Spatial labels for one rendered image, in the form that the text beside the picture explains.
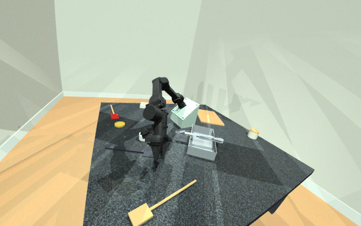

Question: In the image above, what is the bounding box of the yellow round disc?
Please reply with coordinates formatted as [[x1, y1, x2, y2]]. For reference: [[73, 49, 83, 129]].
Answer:
[[115, 122, 125, 128]]

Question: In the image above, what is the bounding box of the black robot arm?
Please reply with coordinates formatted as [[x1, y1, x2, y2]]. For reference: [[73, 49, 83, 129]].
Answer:
[[140, 77, 186, 139]]

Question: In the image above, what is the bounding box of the white jar with wooden lid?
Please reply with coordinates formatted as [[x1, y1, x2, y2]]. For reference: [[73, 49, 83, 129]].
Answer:
[[248, 128, 260, 139]]

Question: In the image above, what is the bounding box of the light wooden board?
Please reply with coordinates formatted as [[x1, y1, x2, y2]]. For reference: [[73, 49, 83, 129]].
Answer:
[[197, 109, 224, 126]]

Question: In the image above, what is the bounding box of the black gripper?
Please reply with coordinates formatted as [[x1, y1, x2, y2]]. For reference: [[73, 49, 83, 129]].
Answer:
[[145, 123, 171, 161]]

